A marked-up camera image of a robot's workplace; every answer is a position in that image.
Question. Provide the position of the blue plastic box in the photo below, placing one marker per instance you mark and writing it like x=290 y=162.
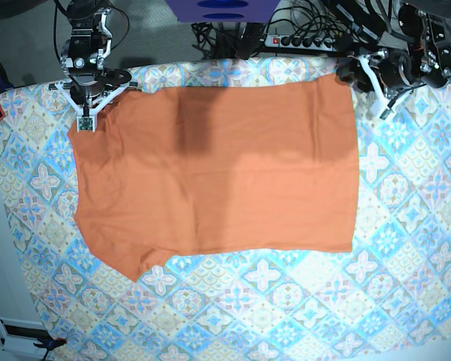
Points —
x=228 y=11

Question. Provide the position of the white power strip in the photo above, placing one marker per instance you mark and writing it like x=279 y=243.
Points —
x=299 y=43

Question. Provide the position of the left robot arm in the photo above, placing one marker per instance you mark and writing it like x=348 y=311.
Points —
x=401 y=46

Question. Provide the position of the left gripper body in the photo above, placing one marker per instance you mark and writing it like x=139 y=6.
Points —
x=395 y=70

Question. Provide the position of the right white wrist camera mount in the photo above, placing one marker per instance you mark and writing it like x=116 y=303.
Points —
x=86 y=119

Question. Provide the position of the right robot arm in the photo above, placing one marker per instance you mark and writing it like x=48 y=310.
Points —
x=83 y=56

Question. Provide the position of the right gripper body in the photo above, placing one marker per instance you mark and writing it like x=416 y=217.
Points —
x=88 y=88

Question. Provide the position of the orange T-shirt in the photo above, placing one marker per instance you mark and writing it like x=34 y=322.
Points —
x=202 y=170

